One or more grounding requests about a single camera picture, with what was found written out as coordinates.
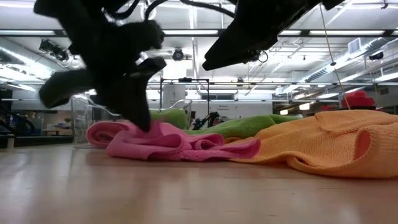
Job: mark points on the red object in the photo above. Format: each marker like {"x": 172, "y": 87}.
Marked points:
{"x": 359, "y": 99}

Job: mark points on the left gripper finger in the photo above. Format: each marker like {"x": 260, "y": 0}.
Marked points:
{"x": 119, "y": 99}
{"x": 141, "y": 99}

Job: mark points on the orange microfiber towel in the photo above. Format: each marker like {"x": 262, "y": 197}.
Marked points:
{"x": 326, "y": 146}

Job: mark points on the clear plastic bin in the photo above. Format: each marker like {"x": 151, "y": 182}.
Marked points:
{"x": 79, "y": 124}

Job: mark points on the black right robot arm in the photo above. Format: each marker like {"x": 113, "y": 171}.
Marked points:
{"x": 331, "y": 3}

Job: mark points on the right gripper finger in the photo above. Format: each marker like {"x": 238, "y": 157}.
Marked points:
{"x": 236, "y": 46}

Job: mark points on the green microfiber towel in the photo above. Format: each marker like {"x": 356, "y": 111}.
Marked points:
{"x": 248, "y": 126}
{"x": 171, "y": 118}

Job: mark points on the black ceiling device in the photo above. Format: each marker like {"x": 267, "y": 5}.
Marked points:
{"x": 54, "y": 50}
{"x": 178, "y": 54}
{"x": 376, "y": 56}
{"x": 261, "y": 57}

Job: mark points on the black distant robot arm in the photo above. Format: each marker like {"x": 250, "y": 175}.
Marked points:
{"x": 206, "y": 119}

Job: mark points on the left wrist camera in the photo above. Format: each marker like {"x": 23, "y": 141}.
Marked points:
{"x": 143, "y": 35}

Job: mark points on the white pillar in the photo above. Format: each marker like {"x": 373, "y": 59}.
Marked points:
{"x": 174, "y": 93}

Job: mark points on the black overhead crossbar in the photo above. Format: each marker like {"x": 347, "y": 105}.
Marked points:
{"x": 342, "y": 32}

